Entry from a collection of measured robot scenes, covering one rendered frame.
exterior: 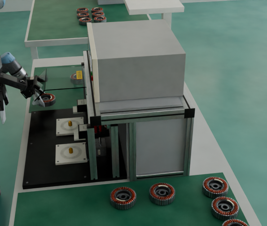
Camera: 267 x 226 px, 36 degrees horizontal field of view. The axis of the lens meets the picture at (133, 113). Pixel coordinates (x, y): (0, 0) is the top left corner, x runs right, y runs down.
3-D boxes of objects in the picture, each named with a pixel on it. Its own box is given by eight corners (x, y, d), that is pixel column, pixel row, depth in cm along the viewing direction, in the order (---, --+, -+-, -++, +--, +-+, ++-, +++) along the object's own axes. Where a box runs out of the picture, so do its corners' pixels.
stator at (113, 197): (115, 189, 185) (115, 183, 183) (139, 195, 182) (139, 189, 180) (106, 206, 177) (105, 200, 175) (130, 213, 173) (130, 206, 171)
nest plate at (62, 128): (56, 136, 218) (55, 134, 217) (56, 120, 230) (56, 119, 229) (85, 133, 219) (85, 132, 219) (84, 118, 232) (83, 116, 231)
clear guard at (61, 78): (34, 101, 202) (32, 90, 198) (37, 79, 222) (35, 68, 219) (101, 96, 205) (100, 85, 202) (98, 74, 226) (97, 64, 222)
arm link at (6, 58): (-1, 54, 229) (11, 48, 225) (12, 70, 234) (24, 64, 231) (-6, 62, 222) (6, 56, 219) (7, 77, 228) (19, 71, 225)
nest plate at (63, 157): (55, 165, 197) (55, 163, 197) (55, 146, 210) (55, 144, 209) (87, 162, 199) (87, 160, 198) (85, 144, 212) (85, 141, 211)
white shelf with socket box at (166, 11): (129, 76, 281) (129, 9, 257) (123, 54, 312) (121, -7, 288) (180, 72, 285) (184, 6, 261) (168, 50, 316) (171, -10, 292)
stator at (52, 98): (35, 107, 237) (34, 102, 235) (36, 98, 246) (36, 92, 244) (55, 107, 238) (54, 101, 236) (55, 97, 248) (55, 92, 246)
